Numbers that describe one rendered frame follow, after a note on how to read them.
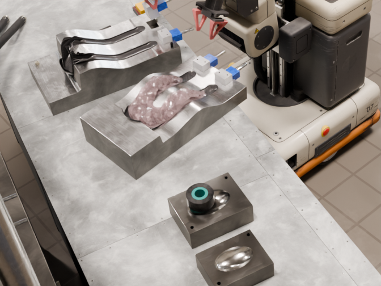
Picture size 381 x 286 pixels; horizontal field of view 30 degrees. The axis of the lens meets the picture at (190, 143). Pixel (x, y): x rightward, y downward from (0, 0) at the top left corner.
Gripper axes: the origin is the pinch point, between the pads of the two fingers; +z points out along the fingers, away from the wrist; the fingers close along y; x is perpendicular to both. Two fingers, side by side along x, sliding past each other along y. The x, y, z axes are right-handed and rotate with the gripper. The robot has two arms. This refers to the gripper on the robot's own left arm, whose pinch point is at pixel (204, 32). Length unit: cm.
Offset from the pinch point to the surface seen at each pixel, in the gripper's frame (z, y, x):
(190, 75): 16.4, -1.1, 0.1
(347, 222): 73, 38, 78
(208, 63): 11.0, 1.1, 4.7
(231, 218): 30, 56, -29
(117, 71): 21.9, -17.7, -18.5
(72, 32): 18, -42, -22
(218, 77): 12.4, 9.1, 2.8
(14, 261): 5, 75, -111
